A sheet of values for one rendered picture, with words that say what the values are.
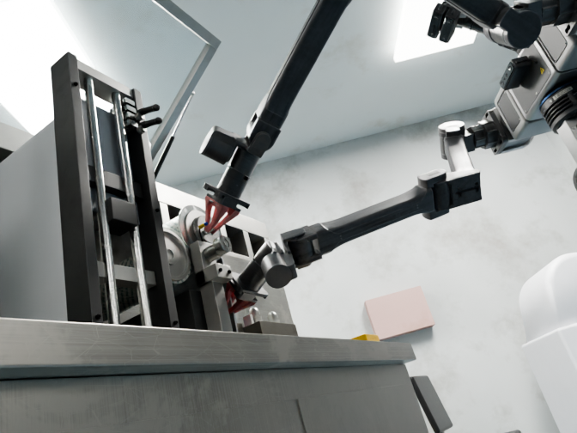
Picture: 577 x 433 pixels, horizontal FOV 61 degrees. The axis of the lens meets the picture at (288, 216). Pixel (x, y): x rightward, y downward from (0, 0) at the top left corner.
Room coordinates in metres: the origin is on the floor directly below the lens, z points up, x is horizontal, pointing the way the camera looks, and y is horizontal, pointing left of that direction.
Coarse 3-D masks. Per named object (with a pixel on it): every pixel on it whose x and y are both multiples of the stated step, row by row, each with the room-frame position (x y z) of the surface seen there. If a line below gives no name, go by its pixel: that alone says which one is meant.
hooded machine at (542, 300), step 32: (576, 256) 3.16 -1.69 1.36; (544, 288) 3.19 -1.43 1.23; (576, 288) 3.15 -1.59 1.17; (544, 320) 3.31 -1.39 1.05; (576, 320) 3.15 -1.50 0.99; (544, 352) 3.39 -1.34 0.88; (576, 352) 3.11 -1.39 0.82; (544, 384) 3.60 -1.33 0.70; (576, 384) 3.19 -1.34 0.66; (576, 416) 3.37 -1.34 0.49
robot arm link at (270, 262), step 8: (288, 232) 1.03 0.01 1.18; (296, 232) 1.03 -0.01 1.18; (304, 232) 1.02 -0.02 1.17; (288, 240) 1.02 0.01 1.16; (288, 248) 1.01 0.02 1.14; (272, 256) 0.99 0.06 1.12; (280, 256) 1.00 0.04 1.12; (288, 256) 1.00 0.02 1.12; (264, 264) 0.99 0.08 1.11; (272, 264) 0.97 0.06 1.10; (280, 264) 0.97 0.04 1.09; (288, 264) 0.98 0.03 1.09; (264, 272) 0.98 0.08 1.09; (272, 272) 0.97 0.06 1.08; (280, 272) 0.98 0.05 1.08; (288, 272) 0.99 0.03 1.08; (296, 272) 1.00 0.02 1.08; (272, 280) 0.99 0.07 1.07; (280, 280) 0.99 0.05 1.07; (288, 280) 1.00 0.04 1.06; (280, 288) 1.01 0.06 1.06
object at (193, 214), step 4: (192, 212) 1.02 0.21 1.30; (196, 212) 1.04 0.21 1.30; (200, 212) 1.05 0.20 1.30; (188, 216) 1.01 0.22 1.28; (192, 216) 1.02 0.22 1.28; (196, 216) 1.03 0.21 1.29; (188, 220) 1.01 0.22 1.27; (192, 220) 1.02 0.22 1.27; (188, 224) 1.00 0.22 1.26; (188, 228) 1.00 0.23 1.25; (188, 232) 1.00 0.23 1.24; (192, 232) 1.01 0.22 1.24; (188, 236) 1.00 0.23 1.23; (192, 236) 1.01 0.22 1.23; (192, 240) 1.01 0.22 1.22; (196, 240) 1.02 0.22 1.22; (188, 248) 1.02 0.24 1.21; (192, 264) 1.08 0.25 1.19
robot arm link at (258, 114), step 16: (320, 0) 0.72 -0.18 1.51; (336, 0) 0.72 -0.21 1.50; (320, 16) 0.74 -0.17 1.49; (336, 16) 0.75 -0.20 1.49; (304, 32) 0.76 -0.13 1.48; (320, 32) 0.76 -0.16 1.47; (304, 48) 0.78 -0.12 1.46; (320, 48) 0.79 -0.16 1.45; (288, 64) 0.80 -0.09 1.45; (304, 64) 0.81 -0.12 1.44; (288, 80) 0.82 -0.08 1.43; (304, 80) 0.83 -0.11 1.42; (272, 96) 0.84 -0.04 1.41; (288, 96) 0.85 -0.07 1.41; (256, 112) 0.89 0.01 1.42; (272, 112) 0.86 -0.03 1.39; (288, 112) 0.88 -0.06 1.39; (256, 128) 0.88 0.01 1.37; (272, 128) 0.88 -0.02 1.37; (272, 144) 0.91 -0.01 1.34
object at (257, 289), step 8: (248, 264) 1.05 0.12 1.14; (256, 264) 1.03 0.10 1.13; (232, 272) 1.05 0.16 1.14; (248, 272) 1.05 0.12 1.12; (256, 272) 1.04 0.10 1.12; (240, 280) 1.06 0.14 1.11; (248, 280) 1.05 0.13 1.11; (256, 280) 1.05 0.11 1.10; (264, 280) 1.06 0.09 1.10; (240, 288) 1.03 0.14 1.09; (248, 288) 1.06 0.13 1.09; (256, 288) 1.07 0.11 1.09; (264, 296) 1.12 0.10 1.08
